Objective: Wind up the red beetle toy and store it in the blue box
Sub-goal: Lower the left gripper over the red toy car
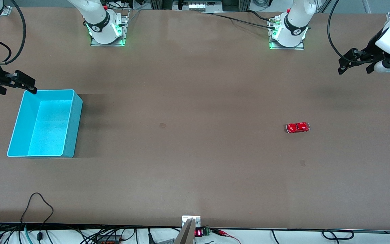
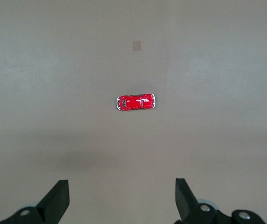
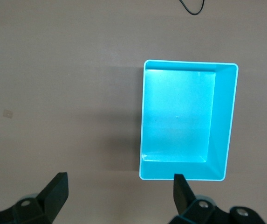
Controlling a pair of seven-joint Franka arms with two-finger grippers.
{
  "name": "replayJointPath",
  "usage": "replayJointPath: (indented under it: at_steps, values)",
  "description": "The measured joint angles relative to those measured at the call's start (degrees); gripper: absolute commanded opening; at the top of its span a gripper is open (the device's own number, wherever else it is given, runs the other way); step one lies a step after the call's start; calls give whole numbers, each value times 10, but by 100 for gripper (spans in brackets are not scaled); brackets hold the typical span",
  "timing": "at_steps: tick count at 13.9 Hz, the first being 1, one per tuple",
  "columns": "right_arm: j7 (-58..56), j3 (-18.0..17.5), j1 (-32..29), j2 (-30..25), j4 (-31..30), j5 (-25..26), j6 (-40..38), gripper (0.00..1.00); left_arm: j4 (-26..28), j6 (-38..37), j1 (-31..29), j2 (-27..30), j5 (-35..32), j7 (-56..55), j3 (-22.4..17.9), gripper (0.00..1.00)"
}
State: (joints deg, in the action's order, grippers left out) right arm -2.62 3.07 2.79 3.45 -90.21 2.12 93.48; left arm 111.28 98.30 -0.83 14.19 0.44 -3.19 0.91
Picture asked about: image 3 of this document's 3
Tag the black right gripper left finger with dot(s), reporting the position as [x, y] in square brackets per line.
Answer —
[51, 196]

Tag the blue plastic storage box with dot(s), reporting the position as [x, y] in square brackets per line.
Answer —
[177, 112]

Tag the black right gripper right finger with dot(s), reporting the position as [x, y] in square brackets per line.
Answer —
[184, 200]

